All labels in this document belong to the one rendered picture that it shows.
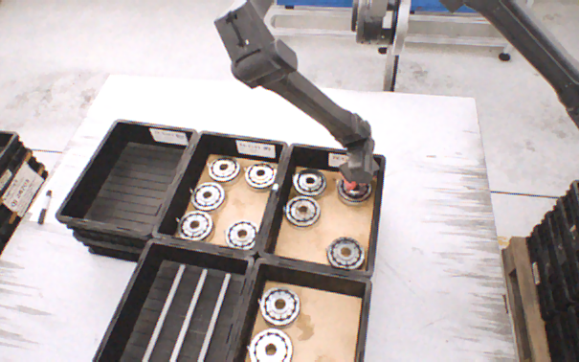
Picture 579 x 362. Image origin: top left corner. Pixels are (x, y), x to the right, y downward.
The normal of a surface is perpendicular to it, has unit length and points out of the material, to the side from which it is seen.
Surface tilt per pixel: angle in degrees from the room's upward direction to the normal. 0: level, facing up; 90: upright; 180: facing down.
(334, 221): 0
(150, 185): 0
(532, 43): 88
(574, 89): 88
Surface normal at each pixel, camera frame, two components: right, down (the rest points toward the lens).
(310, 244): -0.05, -0.58
